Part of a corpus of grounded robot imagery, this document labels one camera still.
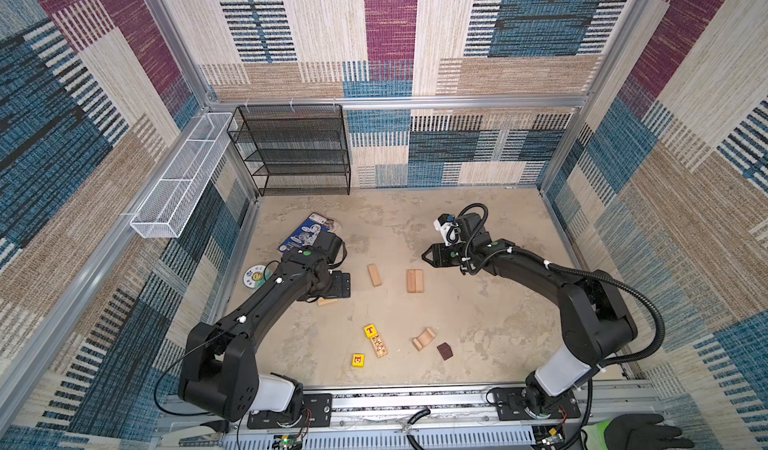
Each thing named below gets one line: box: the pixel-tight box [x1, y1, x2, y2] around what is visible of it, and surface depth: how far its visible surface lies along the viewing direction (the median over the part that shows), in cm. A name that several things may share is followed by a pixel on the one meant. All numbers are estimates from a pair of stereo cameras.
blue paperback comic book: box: [278, 212, 336, 253], surface depth 110 cm
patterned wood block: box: [371, 334, 388, 358], surface depth 84 cm
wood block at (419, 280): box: [414, 269, 424, 293], surface depth 98 cm
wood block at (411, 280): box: [406, 269, 416, 293], surface depth 97 cm
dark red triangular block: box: [436, 342, 454, 361], surface depth 83 cm
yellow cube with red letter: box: [364, 324, 379, 339], surface depth 86 cm
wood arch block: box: [412, 327, 436, 351], surface depth 85 cm
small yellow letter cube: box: [351, 354, 365, 368], surface depth 81 cm
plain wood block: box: [366, 263, 383, 287], surface depth 99 cm
